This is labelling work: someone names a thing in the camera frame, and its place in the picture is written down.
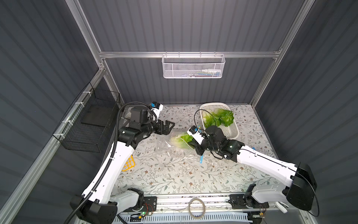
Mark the clear zip-top bag white seal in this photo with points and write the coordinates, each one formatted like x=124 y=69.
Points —
x=163 y=141

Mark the white wire wall basket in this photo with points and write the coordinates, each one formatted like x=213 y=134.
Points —
x=196 y=66

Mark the chinese cabbage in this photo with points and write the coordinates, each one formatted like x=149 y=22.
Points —
x=211 y=119
x=226 y=117
x=182 y=141

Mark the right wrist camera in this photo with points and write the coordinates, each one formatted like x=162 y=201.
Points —
x=196 y=134

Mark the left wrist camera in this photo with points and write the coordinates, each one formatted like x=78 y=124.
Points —
x=157 y=108

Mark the clear zip-top bag blue seal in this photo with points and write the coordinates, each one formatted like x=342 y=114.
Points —
x=177 y=155

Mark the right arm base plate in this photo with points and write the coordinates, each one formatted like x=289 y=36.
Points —
x=240 y=201

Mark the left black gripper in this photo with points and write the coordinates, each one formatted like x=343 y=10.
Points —
x=160 y=127

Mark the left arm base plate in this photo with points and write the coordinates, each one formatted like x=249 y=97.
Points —
x=149 y=205

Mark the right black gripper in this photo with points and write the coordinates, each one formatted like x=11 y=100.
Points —
x=201 y=146

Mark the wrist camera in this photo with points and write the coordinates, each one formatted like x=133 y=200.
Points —
x=157 y=108
x=196 y=134

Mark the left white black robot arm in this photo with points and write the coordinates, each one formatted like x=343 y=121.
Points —
x=94 y=205

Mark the white clip on rail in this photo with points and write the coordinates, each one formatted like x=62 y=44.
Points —
x=282 y=207

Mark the white plastic perforated basket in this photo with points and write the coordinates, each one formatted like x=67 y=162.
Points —
x=230 y=132

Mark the yellow calculator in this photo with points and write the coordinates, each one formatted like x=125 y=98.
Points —
x=129 y=164

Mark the black wire side basket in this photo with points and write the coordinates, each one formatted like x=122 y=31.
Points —
x=91 y=123

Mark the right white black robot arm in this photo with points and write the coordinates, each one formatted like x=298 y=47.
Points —
x=297 y=185

